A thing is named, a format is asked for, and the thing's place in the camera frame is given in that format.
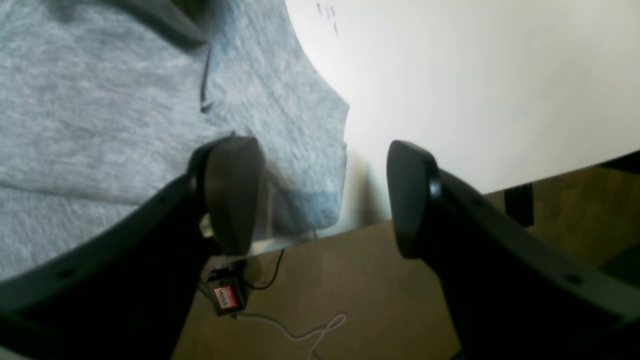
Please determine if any white cable on floor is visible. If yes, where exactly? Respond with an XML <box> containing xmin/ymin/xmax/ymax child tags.
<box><xmin>235</xmin><ymin>312</ymin><xmax>348</xmax><ymax>360</ymax></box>

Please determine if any black power adapter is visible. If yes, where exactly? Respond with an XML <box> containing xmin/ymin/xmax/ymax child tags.
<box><xmin>206</xmin><ymin>267</ymin><xmax>247</xmax><ymax>317</ymax></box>

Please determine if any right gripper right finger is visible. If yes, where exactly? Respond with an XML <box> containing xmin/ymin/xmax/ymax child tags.
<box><xmin>386</xmin><ymin>140</ymin><xmax>640</xmax><ymax>360</ymax></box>

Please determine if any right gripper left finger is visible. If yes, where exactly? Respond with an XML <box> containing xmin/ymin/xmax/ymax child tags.
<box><xmin>0</xmin><ymin>136</ymin><xmax>265</xmax><ymax>360</ymax></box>

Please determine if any grey T-shirt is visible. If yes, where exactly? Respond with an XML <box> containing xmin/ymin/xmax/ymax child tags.
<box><xmin>0</xmin><ymin>0</ymin><xmax>349</xmax><ymax>280</ymax></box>

